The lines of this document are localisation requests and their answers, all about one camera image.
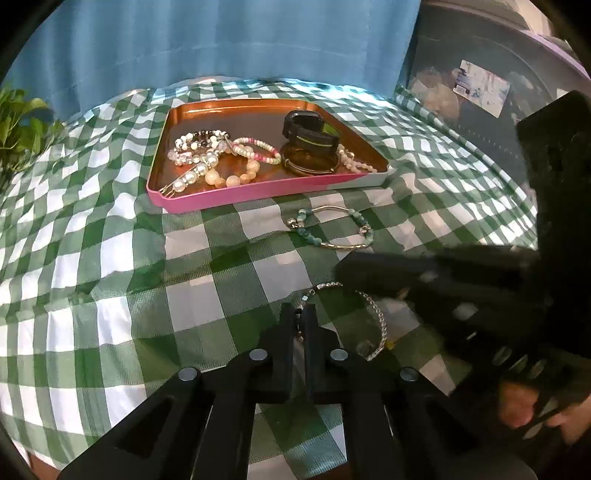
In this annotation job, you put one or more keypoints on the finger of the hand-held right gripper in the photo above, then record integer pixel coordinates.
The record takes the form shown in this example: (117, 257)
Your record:
(489, 327)
(438, 272)

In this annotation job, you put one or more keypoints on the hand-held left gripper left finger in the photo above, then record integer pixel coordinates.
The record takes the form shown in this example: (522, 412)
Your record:
(286, 350)

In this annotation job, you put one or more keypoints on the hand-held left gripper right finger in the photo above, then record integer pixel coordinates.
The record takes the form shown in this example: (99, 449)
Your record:
(314, 350)

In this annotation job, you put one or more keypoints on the black wrist watch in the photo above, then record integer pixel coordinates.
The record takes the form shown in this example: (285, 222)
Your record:
(309, 138)

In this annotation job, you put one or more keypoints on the orange metal tray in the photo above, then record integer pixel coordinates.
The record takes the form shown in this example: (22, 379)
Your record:
(258, 120)

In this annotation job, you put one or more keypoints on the person's right hand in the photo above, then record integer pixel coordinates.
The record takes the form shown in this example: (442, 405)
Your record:
(517, 406)

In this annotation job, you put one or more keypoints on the white bin label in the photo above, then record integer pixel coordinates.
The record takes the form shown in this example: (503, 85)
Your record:
(482, 87)

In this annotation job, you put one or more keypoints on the clear plastic storage bin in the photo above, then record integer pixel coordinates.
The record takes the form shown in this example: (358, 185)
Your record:
(521, 55)

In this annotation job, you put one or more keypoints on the gold bangle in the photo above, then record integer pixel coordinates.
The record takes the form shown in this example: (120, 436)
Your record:
(295, 170)

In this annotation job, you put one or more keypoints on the green checked tablecloth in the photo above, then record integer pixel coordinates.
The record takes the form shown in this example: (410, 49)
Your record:
(92, 258)

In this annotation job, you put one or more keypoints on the blue curtain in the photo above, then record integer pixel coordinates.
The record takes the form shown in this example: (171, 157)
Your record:
(184, 41)

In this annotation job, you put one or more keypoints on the potted green plant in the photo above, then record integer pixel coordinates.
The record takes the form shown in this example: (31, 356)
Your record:
(18, 134)

